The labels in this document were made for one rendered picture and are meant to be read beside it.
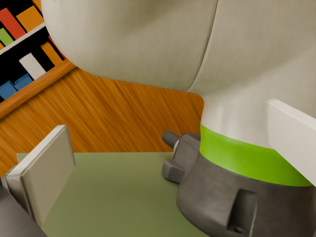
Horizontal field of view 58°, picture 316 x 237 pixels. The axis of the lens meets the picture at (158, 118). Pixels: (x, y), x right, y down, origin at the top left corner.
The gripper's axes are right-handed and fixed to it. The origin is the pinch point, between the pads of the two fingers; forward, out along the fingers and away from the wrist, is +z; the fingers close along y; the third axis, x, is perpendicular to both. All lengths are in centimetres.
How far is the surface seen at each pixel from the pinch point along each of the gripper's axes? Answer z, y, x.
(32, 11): 163, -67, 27
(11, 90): 159, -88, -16
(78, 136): 124, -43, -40
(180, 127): 148, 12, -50
